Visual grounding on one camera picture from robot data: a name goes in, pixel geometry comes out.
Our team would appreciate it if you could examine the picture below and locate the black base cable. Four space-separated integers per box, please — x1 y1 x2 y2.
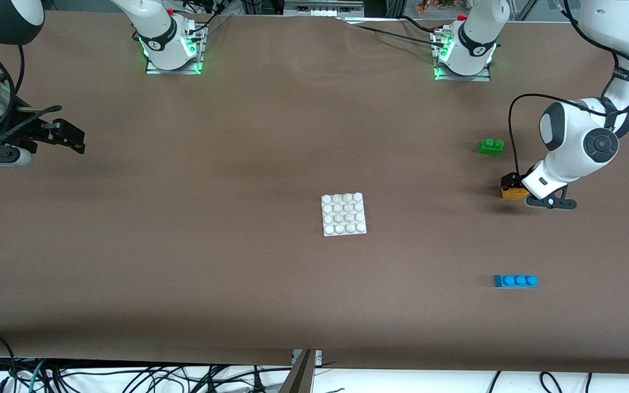
175 0 233 43
342 15 446 45

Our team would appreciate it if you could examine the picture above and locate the black left base cable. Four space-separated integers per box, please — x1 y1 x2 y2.
342 15 446 45

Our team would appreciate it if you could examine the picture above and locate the metal table edge bracket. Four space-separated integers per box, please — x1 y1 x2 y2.
291 349 323 393

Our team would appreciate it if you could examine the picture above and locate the blue three-stud block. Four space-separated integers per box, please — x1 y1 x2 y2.
494 274 538 289

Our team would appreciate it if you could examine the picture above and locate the white studded base plate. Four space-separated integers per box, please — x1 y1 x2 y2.
321 192 368 238

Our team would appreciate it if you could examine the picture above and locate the grey power strip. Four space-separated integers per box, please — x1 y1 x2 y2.
283 0 365 18

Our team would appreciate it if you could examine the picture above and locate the black right base cable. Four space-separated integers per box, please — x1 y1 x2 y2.
175 0 233 43

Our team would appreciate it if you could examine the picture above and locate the green two-stud block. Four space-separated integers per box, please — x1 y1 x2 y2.
477 138 505 156

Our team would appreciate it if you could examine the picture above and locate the teal floor cable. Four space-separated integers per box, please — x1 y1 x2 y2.
27 359 49 393

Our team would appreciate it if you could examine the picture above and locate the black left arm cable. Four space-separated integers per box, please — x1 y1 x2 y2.
508 0 629 178

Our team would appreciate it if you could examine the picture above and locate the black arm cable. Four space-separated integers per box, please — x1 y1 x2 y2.
0 33 64 153
508 0 629 178

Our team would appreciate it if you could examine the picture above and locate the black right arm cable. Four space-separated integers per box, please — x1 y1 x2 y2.
0 33 64 153

